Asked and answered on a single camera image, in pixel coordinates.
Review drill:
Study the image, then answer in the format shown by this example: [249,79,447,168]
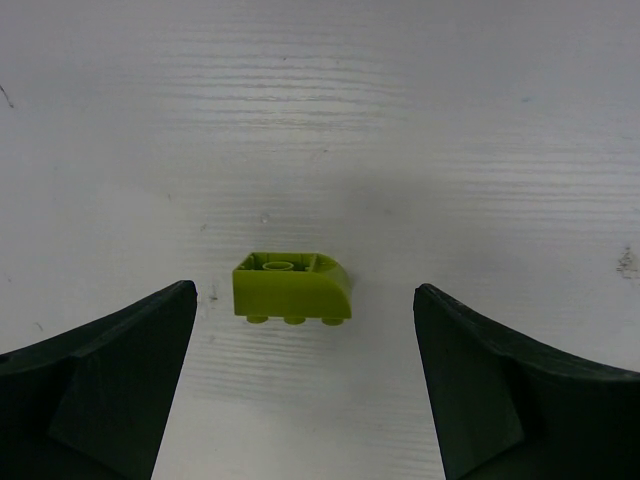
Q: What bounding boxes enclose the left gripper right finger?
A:
[413,284,639,479]

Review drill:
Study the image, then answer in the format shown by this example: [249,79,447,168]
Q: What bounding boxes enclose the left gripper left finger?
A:
[1,280,197,479]

